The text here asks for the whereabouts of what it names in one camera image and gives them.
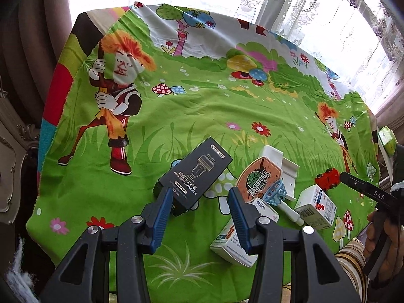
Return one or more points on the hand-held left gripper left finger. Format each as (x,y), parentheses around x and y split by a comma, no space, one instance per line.
(161,221)

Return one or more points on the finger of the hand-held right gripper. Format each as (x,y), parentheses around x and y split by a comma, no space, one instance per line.
(369,191)

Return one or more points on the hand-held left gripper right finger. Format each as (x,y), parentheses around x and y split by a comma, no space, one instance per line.
(241,221)

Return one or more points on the red toy car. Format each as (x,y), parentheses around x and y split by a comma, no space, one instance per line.
(328,178)

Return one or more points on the black cardboard box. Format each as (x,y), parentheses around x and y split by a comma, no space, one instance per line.
(195,167)

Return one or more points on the person's right hand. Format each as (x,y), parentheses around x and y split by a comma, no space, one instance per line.
(371,236)

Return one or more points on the white box with black text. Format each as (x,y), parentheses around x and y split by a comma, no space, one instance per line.
(227,249)

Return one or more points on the toy basketball hoop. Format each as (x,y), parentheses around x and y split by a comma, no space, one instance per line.
(255,176)

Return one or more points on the green packet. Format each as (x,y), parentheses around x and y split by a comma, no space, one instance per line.
(387,140)

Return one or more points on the white box with red mark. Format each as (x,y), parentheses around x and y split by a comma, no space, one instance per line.
(315,208)

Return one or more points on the striped cushion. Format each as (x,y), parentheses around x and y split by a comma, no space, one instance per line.
(350,265)

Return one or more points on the brown curtain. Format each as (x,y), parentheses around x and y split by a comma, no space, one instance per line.
(393,113)
(34,38)

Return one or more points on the green cartoon printed blanket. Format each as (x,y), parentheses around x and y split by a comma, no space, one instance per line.
(189,107)

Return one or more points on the white fluffy thing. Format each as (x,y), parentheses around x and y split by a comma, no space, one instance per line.
(19,277)

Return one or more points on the ornate wooden furniture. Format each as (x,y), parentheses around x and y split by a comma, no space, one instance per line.
(12,164)

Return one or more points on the sheer floral lace curtain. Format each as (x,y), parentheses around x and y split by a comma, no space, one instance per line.
(284,3)

